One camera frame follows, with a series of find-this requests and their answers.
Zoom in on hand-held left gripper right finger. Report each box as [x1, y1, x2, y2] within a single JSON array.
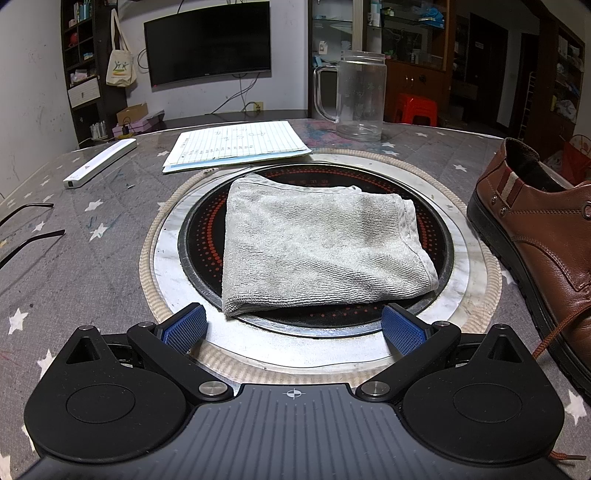
[[355, 302, 533, 405]]

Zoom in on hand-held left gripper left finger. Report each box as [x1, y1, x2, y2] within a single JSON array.
[[55, 302, 234, 407]]

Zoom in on brown leather shoe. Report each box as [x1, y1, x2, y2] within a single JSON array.
[[466, 137, 591, 403]]

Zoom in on round built-in induction cooktop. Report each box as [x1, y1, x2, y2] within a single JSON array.
[[139, 148, 503, 370]]

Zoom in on grey star-printed tablecloth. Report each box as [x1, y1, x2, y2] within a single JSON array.
[[0, 117, 591, 480]]

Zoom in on grey folded towel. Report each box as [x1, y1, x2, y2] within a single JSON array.
[[222, 174, 440, 318]]

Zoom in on white bar-shaped device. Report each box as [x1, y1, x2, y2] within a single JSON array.
[[63, 138, 138, 189]]

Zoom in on lined paper notepad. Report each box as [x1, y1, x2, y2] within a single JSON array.
[[162, 120, 313, 175]]

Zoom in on black eyeglasses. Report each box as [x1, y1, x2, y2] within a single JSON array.
[[0, 203, 66, 271]]

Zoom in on pink box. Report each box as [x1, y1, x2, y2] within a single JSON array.
[[112, 115, 166, 140]]

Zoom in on red plastic stool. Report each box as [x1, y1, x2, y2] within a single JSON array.
[[393, 93, 439, 128]]

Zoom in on brown cardboard box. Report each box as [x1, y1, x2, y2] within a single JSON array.
[[116, 102, 150, 127]]

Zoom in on clear glass mug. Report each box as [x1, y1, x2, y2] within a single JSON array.
[[312, 52, 387, 142]]

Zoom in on red paper bag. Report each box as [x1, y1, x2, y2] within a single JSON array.
[[560, 135, 591, 186]]

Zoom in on wooden glass-door cabinet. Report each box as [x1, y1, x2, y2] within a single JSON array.
[[308, 0, 456, 126]]

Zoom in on dark open shelf unit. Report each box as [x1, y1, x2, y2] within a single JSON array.
[[60, 0, 129, 145]]

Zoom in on cream tote bag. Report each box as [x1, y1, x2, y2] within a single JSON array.
[[106, 8, 139, 88]]

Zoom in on black flat-screen television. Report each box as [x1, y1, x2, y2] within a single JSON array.
[[143, 1, 273, 89]]

